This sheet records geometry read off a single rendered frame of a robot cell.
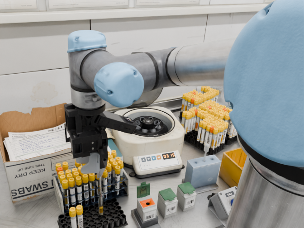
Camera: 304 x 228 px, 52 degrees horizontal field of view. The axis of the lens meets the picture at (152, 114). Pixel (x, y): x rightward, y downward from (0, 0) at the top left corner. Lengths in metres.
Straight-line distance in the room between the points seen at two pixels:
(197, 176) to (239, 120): 0.77
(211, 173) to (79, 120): 0.51
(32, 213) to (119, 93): 0.56
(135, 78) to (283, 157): 0.35
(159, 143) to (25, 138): 0.47
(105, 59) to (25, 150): 0.63
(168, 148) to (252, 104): 0.86
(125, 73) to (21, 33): 0.68
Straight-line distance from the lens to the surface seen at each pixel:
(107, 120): 0.71
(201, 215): 0.97
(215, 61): 0.48
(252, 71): 0.24
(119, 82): 0.51
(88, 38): 0.61
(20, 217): 0.98
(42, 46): 1.17
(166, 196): 0.91
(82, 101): 0.66
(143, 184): 0.87
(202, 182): 1.03
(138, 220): 0.91
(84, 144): 0.71
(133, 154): 1.05
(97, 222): 0.90
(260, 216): 0.31
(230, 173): 1.06
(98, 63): 0.56
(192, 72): 0.52
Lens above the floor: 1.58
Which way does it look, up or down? 30 degrees down
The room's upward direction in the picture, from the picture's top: 4 degrees clockwise
